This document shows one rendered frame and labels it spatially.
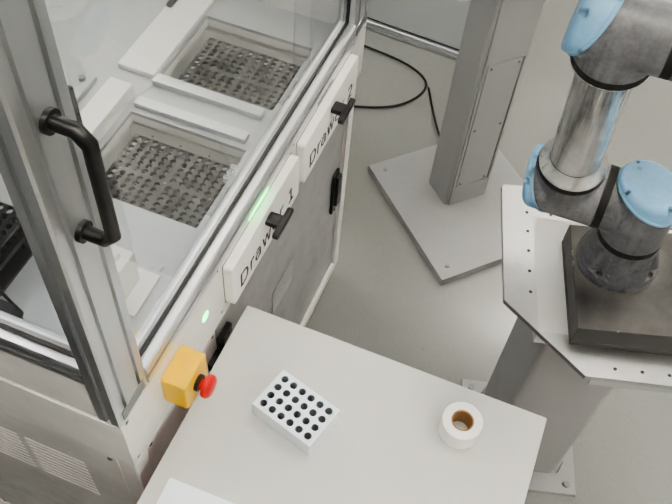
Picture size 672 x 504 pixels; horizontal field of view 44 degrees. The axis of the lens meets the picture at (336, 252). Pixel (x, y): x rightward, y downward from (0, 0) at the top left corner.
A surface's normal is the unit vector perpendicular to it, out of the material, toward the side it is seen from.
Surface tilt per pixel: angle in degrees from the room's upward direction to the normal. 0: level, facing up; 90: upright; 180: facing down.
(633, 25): 57
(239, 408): 0
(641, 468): 0
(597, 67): 102
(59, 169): 90
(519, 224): 0
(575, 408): 90
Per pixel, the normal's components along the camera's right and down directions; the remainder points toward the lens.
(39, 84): 0.93, 0.33
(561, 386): -0.10, 0.80
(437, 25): -0.44, 0.71
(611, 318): 0.01, -0.58
